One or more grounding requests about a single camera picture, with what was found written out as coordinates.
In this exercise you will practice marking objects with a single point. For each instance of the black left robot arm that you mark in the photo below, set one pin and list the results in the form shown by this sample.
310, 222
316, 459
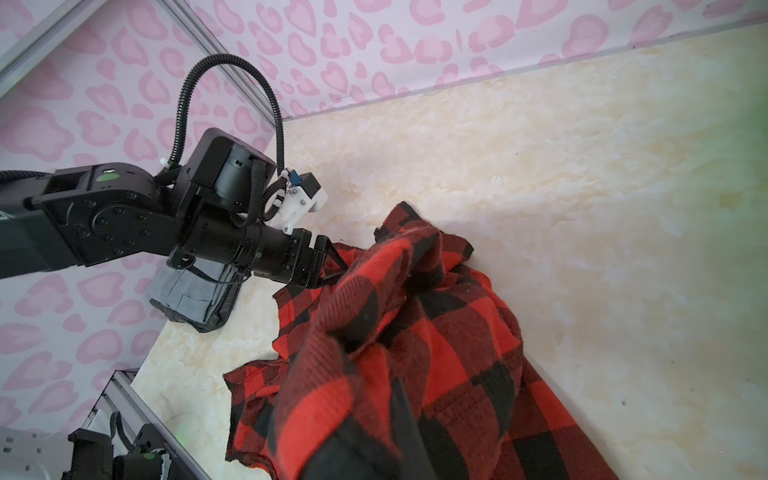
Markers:
206, 210

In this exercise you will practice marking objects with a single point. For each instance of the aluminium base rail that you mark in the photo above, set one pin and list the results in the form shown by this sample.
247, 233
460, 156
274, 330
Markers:
142, 446

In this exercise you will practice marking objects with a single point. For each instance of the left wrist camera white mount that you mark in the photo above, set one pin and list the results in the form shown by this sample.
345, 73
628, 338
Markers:
299, 195

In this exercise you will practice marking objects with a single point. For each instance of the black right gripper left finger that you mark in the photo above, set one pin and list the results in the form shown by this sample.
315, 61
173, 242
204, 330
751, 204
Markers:
350, 453

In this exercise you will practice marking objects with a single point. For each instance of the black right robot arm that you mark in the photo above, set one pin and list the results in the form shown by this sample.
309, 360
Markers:
81, 454

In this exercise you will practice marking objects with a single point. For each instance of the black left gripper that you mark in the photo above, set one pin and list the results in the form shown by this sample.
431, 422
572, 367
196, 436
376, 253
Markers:
261, 250

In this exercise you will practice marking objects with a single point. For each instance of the aluminium diagonal frame bar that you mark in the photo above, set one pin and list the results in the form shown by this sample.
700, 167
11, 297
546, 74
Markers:
31, 30

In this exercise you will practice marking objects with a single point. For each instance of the red black plaid shirt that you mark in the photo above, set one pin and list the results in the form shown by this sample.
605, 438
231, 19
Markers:
409, 307

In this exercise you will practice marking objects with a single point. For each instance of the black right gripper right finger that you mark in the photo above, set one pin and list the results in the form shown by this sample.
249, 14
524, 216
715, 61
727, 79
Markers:
415, 463

